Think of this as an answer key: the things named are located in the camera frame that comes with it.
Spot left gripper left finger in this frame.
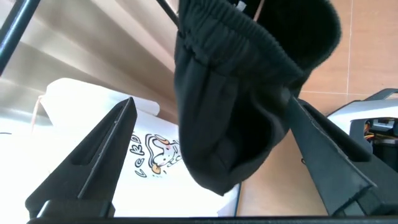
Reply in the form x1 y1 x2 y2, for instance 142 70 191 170
24 96 138 218

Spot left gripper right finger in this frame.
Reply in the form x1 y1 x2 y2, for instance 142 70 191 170
287 96 398 218

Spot white garment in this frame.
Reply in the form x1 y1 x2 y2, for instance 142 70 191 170
0 77 242 218

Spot black garment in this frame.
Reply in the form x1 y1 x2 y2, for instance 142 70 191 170
173 0 342 196

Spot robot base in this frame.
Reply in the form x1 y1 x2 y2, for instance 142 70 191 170
326 88 398 174

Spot black clothes rack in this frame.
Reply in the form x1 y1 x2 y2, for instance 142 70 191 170
0 0 180 75

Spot beige curtain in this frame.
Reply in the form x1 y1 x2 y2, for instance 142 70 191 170
0 0 180 125

